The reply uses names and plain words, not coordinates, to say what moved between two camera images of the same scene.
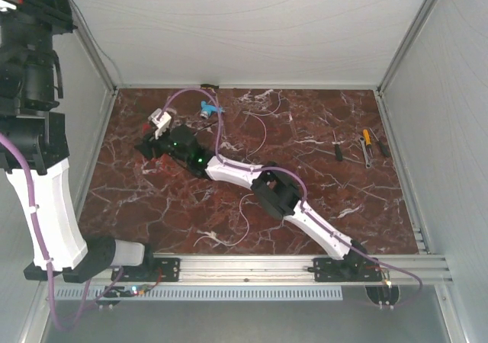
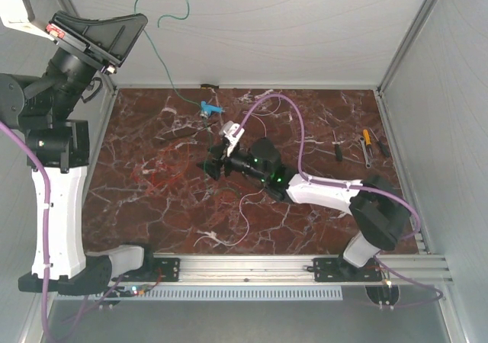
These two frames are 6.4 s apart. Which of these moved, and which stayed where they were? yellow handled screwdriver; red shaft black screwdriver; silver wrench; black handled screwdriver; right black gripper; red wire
Moved: right black gripper; red wire
Stayed: black handled screwdriver; red shaft black screwdriver; yellow handled screwdriver; silver wrench
